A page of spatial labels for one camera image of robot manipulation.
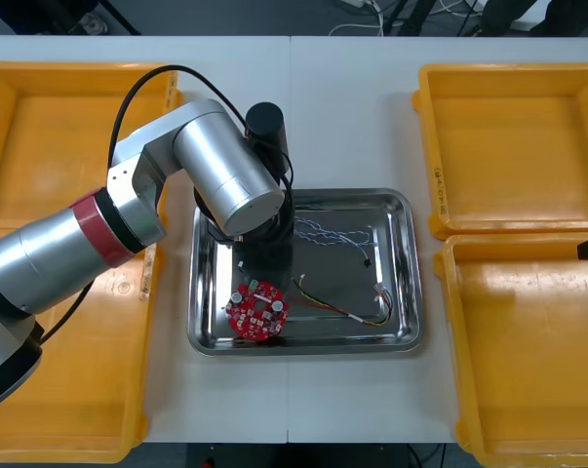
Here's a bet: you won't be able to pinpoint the round red circuit board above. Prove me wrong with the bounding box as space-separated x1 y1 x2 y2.
225 279 292 339

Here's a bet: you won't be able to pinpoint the person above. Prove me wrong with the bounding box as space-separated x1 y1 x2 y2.
479 0 588 38

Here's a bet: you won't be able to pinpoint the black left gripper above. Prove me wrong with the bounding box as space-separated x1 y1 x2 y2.
208 213 295 246

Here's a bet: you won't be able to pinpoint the white floor cable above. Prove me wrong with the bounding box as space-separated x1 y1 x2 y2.
327 7 387 38

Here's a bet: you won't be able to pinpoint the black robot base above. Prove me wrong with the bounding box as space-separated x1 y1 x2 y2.
185 442 449 468

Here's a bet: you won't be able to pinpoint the black stand legs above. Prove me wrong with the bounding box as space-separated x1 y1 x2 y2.
389 0 439 38

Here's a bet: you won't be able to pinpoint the yellow-orange plastic bin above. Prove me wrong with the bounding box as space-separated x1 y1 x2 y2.
0 60 185 231
0 218 168 465
412 61 588 241
433 233 588 468

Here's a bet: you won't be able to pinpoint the red yellow green wire harness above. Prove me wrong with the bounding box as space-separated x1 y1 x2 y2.
290 275 395 329

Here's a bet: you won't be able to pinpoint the blue-white twisted wire harness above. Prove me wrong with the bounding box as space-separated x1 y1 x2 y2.
292 213 378 270

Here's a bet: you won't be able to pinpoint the steel tray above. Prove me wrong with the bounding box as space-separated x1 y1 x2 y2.
186 188 427 358

